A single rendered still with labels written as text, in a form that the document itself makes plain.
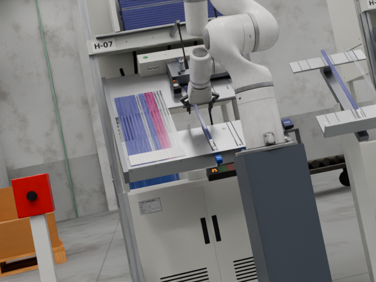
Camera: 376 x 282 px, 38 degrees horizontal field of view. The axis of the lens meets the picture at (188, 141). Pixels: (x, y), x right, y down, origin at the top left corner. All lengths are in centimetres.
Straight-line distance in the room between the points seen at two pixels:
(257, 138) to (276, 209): 21
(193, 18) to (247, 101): 58
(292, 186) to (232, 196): 94
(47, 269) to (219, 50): 118
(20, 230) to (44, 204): 318
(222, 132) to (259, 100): 70
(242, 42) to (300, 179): 44
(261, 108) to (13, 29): 1139
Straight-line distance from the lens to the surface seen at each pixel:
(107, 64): 283
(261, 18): 167
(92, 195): 1213
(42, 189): 226
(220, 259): 252
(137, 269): 218
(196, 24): 210
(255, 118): 161
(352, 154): 245
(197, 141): 225
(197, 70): 214
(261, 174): 156
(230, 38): 162
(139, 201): 244
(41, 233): 229
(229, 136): 227
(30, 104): 1241
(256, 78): 162
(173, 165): 215
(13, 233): 543
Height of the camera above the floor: 71
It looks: 2 degrees up
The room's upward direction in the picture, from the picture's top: 11 degrees counter-clockwise
